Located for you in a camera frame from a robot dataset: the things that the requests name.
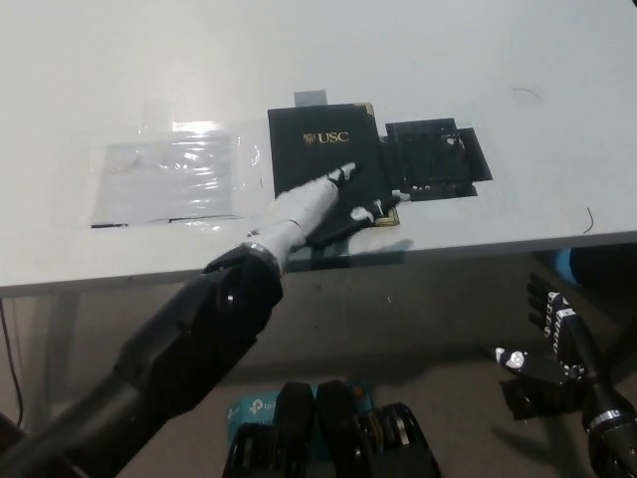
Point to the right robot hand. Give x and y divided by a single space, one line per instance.
572 358

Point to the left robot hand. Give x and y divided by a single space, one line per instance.
308 204

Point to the black diary with gold corners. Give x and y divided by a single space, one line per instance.
318 164

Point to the black tape patch on desk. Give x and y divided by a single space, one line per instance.
430 159

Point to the blue round object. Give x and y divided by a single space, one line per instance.
565 266

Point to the clear plastic tape sheet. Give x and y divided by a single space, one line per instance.
164 184

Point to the teal router box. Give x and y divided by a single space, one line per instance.
256 408

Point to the grey table leg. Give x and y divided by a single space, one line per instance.
55 348

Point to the grey duct tape strip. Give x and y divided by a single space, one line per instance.
311 98

